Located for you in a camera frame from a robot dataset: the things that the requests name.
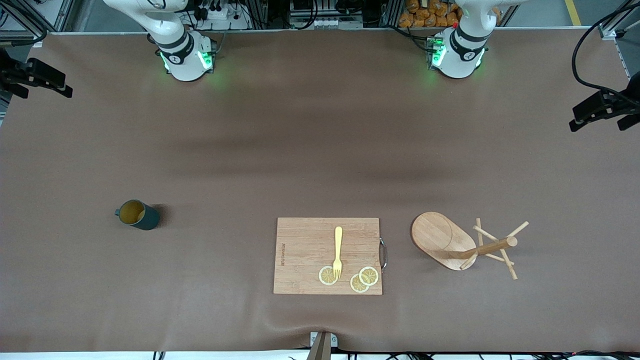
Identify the wooden mug tree rack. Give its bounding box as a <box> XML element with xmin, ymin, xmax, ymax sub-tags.
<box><xmin>410</xmin><ymin>211</ymin><xmax>530</xmax><ymax>281</ymax></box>

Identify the yellow plastic fork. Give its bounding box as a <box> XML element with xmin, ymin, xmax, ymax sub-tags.
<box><xmin>332</xmin><ymin>226</ymin><xmax>344</xmax><ymax>280</ymax></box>

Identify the white power strip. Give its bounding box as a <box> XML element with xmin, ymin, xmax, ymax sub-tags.
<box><xmin>192</xmin><ymin>2</ymin><xmax>251</xmax><ymax>30</ymax></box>

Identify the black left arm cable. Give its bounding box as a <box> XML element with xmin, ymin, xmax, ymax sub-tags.
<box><xmin>571</xmin><ymin>0</ymin><xmax>640</xmax><ymax>97</ymax></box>

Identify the grey electronics box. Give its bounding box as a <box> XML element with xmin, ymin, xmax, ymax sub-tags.
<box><xmin>290</xmin><ymin>0</ymin><xmax>365</xmax><ymax>30</ymax></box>

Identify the teal cup with yellow inside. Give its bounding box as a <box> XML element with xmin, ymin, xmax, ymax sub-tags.
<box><xmin>114</xmin><ymin>199</ymin><xmax>161</xmax><ymax>231</ymax></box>

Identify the metal table edge bracket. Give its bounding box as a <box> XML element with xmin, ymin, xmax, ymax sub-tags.
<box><xmin>306</xmin><ymin>331</ymin><xmax>338</xmax><ymax>360</ymax></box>

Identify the aluminium frame post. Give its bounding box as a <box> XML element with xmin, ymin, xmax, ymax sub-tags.
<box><xmin>599</xmin><ymin>0</ymin><xmax>640</xmax><ymax>41</ymax></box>
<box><xmin>0</xmin><ymin>0</ymin><xmax>76</xmax><ymax>41</ymax></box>

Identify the bamboo cutting board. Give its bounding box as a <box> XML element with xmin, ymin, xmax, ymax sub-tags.
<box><xmin>273</xmin><ymin>217</ymin><xmax>388</xmax><ymax>296</ymax></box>

